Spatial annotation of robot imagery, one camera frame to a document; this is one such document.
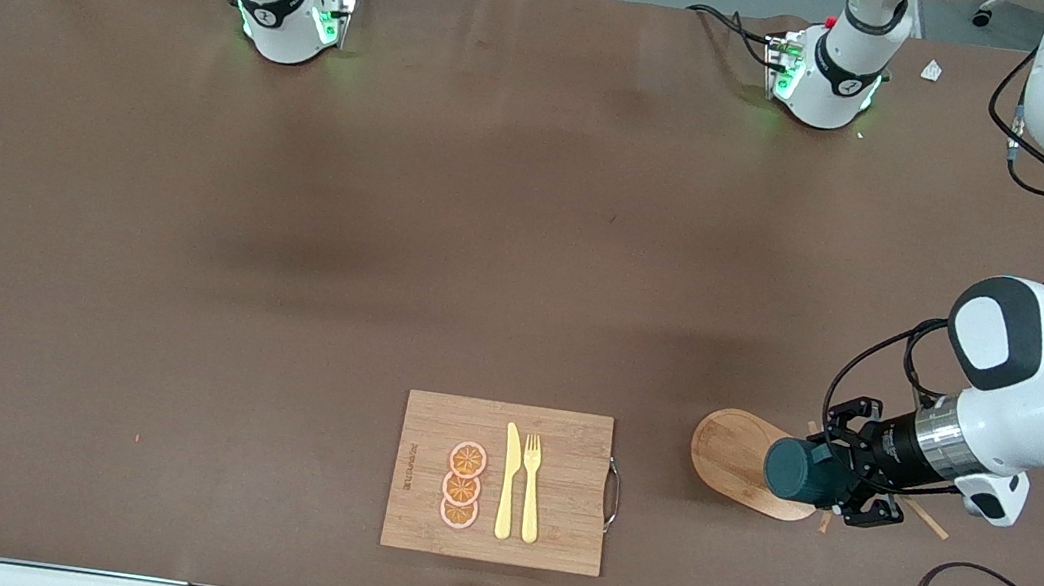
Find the black caster wheel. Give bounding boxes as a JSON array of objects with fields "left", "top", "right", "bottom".
[{"left": 970, "top": 0, "right": 1011, "bottom": 32}]

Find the wooden mug tree stand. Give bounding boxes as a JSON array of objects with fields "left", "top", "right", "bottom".
[{"left": 680, "top": 402, "right": 966, "bottom": 551}]

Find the wooden cutting board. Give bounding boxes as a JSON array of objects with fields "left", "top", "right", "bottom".
[{"left": 378, "top": 387, "right": 633, "bottom": 580}]

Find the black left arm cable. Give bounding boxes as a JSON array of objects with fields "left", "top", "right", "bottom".
[{"left": 627, "top": 0, "right": 1044, "bottom": 516}]

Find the dark teal cup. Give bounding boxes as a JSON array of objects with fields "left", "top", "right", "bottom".
[{"left": 759, "top": 432, "right": 857, "bottom": 512}]

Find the yellow plastic fork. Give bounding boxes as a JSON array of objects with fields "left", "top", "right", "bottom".
[{"left": 511, "top": 433, "right": 553, "bottom": 547}]

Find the yellow plastic knife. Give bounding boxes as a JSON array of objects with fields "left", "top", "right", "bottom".
[{"left": 492, "top": 421, "right": 528, "bottom": 543}]

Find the orange slice toy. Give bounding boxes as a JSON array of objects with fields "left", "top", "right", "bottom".
[
  {"left": 440, "top": 470, "right": 485, "bottom": 510},
  {"left": 437, "top": 496, "right": 481, "bottom": 533},
  {"left": 445, "top": 438, "right": 492, "bottom": 483}
]

